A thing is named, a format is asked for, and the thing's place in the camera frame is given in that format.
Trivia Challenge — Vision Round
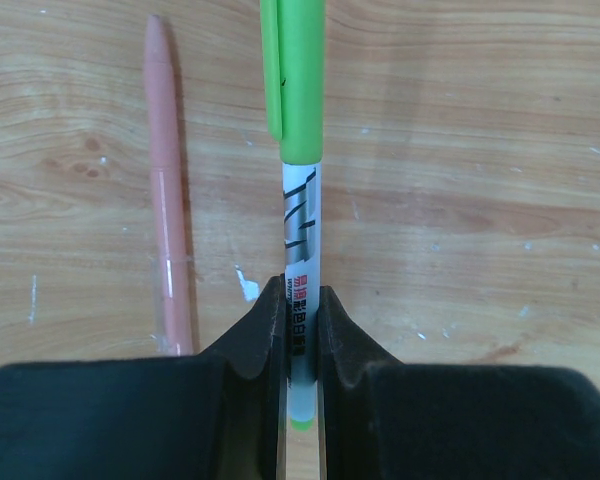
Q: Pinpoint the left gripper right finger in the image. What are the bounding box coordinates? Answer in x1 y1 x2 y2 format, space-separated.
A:
318 287 600 479

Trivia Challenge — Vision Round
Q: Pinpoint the white pen green tip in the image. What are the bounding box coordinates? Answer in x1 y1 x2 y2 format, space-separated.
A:
283 163 322 431

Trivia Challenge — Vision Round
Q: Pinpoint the pink pen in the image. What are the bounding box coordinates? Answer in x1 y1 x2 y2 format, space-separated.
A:
143 15 194 356

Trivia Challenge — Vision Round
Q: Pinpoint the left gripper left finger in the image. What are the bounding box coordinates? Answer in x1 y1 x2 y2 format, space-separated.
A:
0 277 286 479

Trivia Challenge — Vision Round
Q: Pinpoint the light green pen cap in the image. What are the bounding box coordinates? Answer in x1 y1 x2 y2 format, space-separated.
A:
260 0 326 165

